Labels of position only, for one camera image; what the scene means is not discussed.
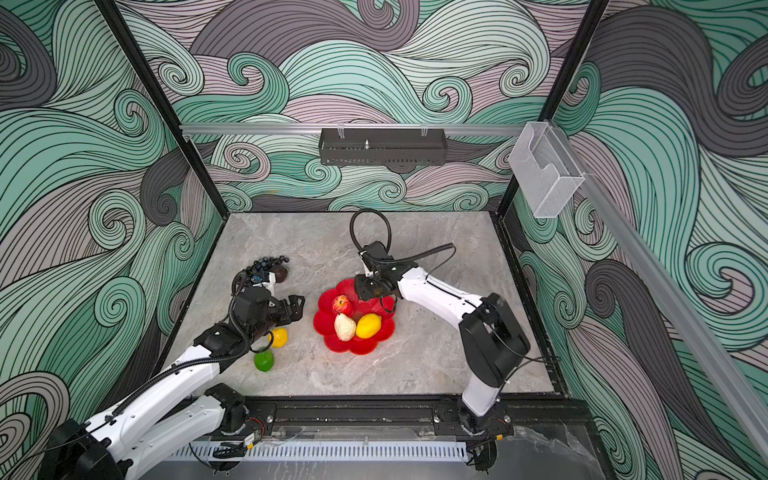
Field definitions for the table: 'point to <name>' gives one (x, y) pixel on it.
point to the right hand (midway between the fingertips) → (362, 288)
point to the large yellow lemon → (368, 325)
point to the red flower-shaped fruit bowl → (324, 317)
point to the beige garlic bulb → (345, 327)
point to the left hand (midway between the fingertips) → (293, 298)
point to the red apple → (341, 304)
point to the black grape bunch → (266, 263)
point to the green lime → (264, 360)
